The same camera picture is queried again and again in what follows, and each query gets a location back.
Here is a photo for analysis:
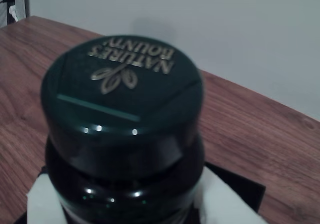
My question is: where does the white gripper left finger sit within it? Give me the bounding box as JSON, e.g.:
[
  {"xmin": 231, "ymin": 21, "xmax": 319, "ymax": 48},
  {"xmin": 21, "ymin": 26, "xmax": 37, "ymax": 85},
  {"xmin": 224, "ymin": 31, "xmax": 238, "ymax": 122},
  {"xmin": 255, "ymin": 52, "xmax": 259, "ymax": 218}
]
[{"xmin": 26, "ymin": 173, "xmax": 67, "ymax": 224}]

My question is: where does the white plug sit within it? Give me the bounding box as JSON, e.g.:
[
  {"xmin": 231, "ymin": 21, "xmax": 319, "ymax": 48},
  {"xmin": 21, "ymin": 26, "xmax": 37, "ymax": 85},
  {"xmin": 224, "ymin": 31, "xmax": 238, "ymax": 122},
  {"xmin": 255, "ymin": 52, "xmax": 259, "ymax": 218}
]
[{"xmin": 8, "ymin": 5, "xmax": 20, "ymax": 22}]

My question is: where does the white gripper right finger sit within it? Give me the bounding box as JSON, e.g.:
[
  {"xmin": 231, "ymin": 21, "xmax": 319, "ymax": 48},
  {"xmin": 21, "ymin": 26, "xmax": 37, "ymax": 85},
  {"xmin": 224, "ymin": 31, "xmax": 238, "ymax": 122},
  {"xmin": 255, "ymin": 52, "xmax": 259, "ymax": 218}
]
[{"xmin": 196, "ymin": 167, "xmax": 269, "ymax": 224}]

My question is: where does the green-capped dark pill bottle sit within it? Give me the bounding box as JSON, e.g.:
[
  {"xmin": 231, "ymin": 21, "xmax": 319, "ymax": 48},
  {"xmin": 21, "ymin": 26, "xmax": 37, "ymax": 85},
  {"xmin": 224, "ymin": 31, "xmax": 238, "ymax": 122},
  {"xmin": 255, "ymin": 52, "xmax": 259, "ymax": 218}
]
[{"xmin": 39, "ymin": 35, "xmax": 206, "ymax": 224}]

